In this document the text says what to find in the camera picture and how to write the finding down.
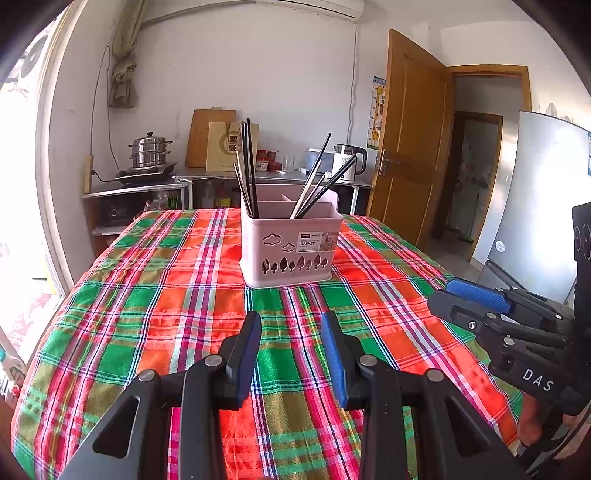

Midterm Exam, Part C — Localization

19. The white window frame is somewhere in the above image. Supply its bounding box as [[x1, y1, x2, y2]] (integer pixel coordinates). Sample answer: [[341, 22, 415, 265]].
[[34, 9, 77, 291]]

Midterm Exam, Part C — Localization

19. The white electric kettle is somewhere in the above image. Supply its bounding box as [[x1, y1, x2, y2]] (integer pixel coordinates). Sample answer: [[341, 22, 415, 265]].
[[332, 144, 369, 182]]

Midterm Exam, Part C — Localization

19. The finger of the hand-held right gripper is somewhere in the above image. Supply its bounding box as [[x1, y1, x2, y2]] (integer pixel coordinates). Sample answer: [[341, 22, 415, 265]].
[[427, 292, 568, 365], [445, 278, 575, 325]]

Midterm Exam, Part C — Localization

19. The black induction cooker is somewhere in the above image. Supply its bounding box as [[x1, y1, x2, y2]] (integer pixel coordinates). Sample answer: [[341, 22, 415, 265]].
[[115, 161, 178, 183]]

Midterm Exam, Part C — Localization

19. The metal kitchen shelf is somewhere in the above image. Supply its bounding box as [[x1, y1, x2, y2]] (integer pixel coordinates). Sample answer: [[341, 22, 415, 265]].
[[173, 166, 372, 215]]

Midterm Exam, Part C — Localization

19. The outdoor air conditioner unit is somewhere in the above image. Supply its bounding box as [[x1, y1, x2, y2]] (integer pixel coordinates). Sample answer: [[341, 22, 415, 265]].
[[18, 28, 51, 84]]

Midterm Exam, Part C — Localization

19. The steel shelf stand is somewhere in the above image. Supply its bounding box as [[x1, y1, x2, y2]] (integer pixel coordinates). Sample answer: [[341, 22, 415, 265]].
[[82, 180, 190, 259]]

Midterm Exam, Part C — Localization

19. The wooden cutting board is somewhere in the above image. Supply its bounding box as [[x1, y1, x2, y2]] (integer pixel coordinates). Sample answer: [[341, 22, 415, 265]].
[[185, 108, 237, 169]]

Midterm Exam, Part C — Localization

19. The clear plastic container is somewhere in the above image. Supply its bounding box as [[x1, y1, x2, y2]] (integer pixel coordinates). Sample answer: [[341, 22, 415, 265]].
[[305, 148, 335, 172]]

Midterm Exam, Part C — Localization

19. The black power cable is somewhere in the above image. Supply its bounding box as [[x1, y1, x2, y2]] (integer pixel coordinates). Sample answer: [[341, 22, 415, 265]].
[[90, 44, 123, 183]]

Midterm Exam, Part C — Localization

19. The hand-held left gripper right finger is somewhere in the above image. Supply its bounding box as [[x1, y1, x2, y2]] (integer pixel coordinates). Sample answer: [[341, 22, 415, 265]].
[[321, 311, 527, 480]]

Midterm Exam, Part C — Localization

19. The plaid tablecloth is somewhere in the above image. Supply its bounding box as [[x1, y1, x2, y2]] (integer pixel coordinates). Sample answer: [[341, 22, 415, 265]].
[[11, 208, 525, 480]]

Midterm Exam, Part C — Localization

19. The wooden door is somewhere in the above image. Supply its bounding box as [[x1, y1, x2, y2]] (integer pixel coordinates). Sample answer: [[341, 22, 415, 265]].
[[367, 29, 455, 250]]

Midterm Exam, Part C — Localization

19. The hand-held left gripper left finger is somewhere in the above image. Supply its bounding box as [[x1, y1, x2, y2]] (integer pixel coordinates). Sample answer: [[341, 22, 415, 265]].
[[58, 311, 262, 480]]

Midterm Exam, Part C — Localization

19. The pink plastic utensil basket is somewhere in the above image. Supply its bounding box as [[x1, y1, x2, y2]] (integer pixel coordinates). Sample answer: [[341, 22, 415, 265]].
[[239, 185, 345, 289]]

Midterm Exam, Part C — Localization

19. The silver refrigerator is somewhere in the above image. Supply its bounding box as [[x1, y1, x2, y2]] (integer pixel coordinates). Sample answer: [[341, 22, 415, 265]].
[[475, 110, 591, 305]]

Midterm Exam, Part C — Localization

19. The wooden door frame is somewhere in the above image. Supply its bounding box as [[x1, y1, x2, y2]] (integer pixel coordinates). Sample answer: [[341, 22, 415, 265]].
[[448, 65, 532, 114]]

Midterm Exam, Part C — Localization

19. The tied beige curtain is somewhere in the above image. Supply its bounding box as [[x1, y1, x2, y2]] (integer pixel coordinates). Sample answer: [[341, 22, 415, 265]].
[[107, 0, 148, 109]]

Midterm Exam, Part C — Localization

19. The person's right hand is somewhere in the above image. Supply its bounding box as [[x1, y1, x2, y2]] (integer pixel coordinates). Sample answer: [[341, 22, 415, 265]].
[[517, 398, 546, 445]]

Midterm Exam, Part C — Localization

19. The giraffe wall poster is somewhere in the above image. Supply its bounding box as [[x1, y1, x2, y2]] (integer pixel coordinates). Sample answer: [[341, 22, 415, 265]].
[[367, 75, 386, 151]]

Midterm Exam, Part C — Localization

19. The tan paper bag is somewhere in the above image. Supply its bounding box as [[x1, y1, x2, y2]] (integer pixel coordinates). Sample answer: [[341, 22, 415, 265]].
[[205, 121, 247, 173]]

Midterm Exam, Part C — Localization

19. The steel steamer pot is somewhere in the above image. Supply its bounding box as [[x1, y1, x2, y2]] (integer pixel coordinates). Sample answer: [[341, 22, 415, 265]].
[[128, 131, 174, 169]]

